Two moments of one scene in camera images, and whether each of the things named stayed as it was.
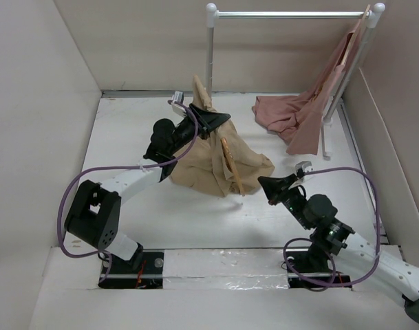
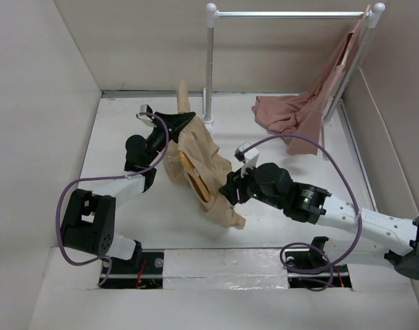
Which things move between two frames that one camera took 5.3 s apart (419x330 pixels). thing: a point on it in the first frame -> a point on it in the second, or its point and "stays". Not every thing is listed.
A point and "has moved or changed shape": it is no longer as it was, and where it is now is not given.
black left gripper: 212,121 -> 175,124
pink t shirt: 296,119 stays
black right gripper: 275,188 -> 234,181
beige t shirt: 205,169 has moved or changed shape
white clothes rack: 372,14 stays
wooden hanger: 232,165 -> 195,178
